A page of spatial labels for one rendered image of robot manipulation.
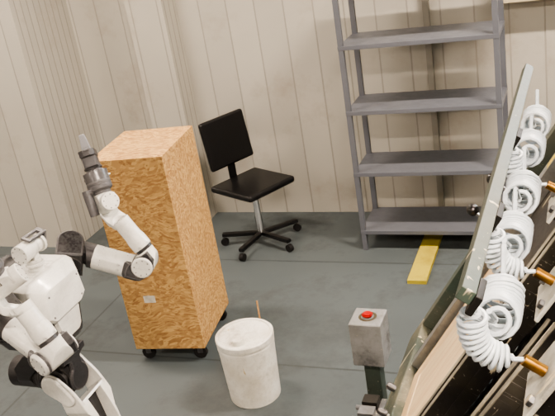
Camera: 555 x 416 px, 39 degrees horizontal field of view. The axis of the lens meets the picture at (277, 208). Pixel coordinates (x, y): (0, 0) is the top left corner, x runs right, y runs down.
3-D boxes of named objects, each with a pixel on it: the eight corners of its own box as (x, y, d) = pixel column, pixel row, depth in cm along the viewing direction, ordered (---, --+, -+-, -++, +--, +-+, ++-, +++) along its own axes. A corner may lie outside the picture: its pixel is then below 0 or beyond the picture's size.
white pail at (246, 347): (241, 371, 432) (225, 298, 414) (292, 375, 421) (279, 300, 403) (219, 408, 405) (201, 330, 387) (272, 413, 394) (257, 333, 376)
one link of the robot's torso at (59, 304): (-18, 371, 271) (-50, 280, 257) (40, 318, 300) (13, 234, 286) (54, 376, 260) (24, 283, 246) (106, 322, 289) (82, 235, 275)
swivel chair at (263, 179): (310, 224, 598) (292, 103, 561) (289, 262, 545) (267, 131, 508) (236, 226, 617) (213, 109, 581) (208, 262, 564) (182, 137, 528)
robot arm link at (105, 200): (114, 175, 278) (125, 205, 278) (106, 181, 287) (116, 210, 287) (83, 184, 272) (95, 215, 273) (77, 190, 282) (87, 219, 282)
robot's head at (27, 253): (16, 270, 261) (8, 246, 258) (35, 256, 270) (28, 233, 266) (31, 271, 259) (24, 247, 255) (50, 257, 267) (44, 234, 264)
